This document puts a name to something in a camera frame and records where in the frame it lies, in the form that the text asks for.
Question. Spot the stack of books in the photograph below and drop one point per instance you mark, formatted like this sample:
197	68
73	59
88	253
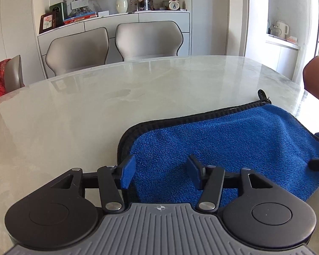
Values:
79	18

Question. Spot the dark picture frame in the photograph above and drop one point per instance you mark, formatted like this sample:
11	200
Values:
47	22

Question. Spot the glass display case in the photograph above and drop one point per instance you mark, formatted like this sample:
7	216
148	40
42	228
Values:
141	2

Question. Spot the small white card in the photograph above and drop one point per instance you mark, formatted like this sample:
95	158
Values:
103	13

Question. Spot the brown leather chair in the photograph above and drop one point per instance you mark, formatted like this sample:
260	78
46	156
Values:
317	79

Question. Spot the grey and blue towel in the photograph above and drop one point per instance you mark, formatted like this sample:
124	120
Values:
228	138

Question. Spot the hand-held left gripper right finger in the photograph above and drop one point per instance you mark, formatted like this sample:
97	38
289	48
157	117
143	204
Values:
194	172

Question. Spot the white kettle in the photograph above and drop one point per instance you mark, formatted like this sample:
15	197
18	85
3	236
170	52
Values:
281	29

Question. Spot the white wall socket panel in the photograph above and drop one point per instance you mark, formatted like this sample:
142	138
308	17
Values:
80	4

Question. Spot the small glass jug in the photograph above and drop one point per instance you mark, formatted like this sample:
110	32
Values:
272	30

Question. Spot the white vase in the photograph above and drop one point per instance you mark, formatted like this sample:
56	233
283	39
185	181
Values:
121	2

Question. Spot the beige dining chair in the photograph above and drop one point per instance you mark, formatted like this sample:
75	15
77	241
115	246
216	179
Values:
148	41
77	53

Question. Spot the white alarm clock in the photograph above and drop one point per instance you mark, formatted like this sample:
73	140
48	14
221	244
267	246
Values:
173	5

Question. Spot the beige chair with red cloth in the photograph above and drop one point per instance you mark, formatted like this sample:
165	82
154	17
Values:
14	74

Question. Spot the green box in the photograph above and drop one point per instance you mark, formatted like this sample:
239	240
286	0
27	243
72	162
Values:
59	13

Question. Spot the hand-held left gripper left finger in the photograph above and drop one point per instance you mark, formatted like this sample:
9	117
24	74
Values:
129	170

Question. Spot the small pink box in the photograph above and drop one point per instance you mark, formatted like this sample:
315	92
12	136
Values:
292	39

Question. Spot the white counter cabinet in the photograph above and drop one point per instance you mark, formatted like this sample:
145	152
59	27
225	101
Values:
280	58

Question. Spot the white sideboard cabinet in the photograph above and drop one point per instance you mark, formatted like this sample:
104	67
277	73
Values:
154	18

